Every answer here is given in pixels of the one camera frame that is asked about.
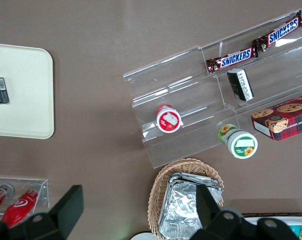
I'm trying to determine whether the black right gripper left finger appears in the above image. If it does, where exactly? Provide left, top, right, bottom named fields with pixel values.
left=0, top=184, right=85, bottom=240

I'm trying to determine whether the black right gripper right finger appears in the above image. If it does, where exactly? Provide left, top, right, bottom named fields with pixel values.
left=190, top=184, right=301, bottom=240

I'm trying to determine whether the aluminium foil tray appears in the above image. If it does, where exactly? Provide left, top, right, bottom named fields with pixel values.
left=158, top=181, right=224, bottom=237
left=168, top=171, right=224, bottom=191

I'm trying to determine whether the oval light wicker basket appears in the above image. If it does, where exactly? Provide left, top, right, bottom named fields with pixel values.
left=147, top=157, right=226, bottom=238

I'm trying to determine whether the white rectangular snack tray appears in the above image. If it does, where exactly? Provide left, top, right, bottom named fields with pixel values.
left=242, top=216, right=302, bottom=240

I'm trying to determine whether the beige plastic tray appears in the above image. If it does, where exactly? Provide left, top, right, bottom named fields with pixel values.
left=0, top=42, right=55, bottom=140

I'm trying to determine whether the clear acrylic bottle rack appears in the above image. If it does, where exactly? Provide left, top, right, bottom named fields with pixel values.
left=0, top=176, right=51, bottom=222

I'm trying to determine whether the green sunflower snack jar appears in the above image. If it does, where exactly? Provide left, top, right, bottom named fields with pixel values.
left=217, top=123, right=259, bottom=160

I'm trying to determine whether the teal snack packet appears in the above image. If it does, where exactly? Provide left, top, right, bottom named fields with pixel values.
left=289, top=224, right=302, bottom=237

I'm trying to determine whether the red strawberry snack jar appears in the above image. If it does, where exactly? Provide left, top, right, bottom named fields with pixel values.
left=155, top=103, right=185, bottom=133

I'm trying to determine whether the red tartan cookie box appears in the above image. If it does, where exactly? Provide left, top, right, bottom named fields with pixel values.
left=250, top=92, right=302, bottom=142

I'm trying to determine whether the black and white small box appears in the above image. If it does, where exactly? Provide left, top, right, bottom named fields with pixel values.
left=226, top=67, right=255, bottom=102

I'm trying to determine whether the clear acrylic stepped shelf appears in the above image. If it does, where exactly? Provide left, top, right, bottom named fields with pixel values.
left=200, top=8, right=302, bottom=141
left=122, top=44, right=240, bottom=168

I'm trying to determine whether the brown Snickers bar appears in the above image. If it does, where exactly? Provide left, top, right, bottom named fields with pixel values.
left=252, top=9, right=302, bottom=53
left=205, top=46, right=259, bottom=75

